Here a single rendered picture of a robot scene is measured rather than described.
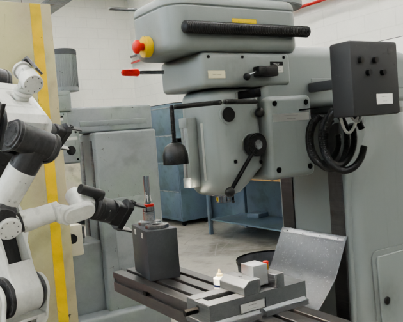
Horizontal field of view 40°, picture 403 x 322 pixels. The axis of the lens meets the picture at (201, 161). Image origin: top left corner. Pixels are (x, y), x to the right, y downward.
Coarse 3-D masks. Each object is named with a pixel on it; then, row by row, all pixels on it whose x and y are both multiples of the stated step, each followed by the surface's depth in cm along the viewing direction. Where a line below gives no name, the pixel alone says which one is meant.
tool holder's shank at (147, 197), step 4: (144, 176) 220; (148, 176) 220; (144, 180) 220; (148, 180) 220; (144, 184) 220; (148, 184) 220; (144, 188) 220; (148, 188) 220; (144, 192) 220; (148, 192) 220; (144, 196) 221; (148, 196) 220; (144, 200) 220; (148, 200) 220
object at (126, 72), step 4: (136, 68) 169; (124, 72) 166; (128, 72) 167; (132, 72) 168; (136, 72) 168; (140, 72) 170; (144, 72) 170; (148, 72) 171; (152, 72) 172; (156, 72) 173; (160, 72) 173; (136, 76) 170
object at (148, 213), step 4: (148, 208) 219; (152, 208) 220; (144, 212) 220; (148, 212) 219; (152, 212) 220; (144, 216) 220; (148, 216) 219; (152, 216) 220; (144, 220) 220; (148, 220) 219; (152, 220) 220
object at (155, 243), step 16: (144, 224) 217; (160, 224) 211; (144, 240) 208; (160, 240) 207; (176, 240) 209; (144, 256) 210; (160, 256) 207; (176, 256) 209; (144, 272) 212; (160, 272) 207; (176, 272) 209
